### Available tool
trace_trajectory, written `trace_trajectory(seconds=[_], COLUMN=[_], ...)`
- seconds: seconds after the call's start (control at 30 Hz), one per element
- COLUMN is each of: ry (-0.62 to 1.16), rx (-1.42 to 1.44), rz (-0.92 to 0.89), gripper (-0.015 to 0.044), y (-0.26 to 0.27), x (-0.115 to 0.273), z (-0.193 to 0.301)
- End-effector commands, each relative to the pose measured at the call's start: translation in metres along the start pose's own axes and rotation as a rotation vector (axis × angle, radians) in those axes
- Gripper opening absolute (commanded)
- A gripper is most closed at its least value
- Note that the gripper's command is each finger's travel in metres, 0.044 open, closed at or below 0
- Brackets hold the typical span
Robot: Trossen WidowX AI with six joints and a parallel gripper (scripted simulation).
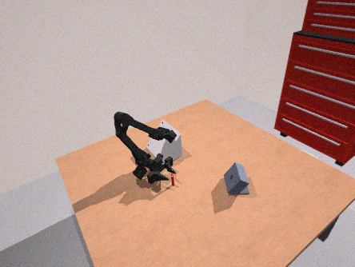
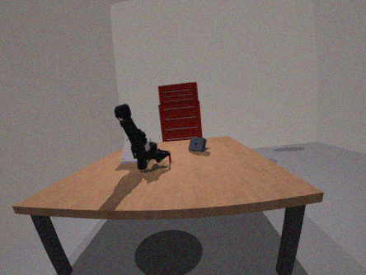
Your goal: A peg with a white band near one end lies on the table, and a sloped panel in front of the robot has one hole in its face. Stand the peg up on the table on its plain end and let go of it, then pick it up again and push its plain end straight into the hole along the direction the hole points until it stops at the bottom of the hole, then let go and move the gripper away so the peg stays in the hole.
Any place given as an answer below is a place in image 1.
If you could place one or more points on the dark grey square panel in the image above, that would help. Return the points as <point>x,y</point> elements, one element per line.
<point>236,180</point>

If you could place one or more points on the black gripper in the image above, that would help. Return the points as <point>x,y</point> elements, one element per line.
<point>155,175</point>

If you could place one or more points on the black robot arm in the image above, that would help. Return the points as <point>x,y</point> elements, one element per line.
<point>142,158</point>

